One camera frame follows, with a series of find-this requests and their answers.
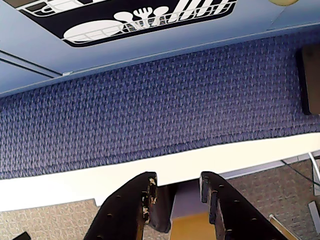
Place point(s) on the thin metal frame legs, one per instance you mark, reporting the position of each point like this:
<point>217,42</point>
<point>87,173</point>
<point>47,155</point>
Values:
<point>282,225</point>

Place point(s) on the brown box with black edge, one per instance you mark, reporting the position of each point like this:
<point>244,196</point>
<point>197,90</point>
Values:
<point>311,80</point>

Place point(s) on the blue cabinet door dishwasher print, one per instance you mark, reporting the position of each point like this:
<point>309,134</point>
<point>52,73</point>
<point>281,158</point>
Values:
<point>175,42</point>

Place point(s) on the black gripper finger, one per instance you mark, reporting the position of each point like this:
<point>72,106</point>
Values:
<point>125,205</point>
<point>232,212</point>

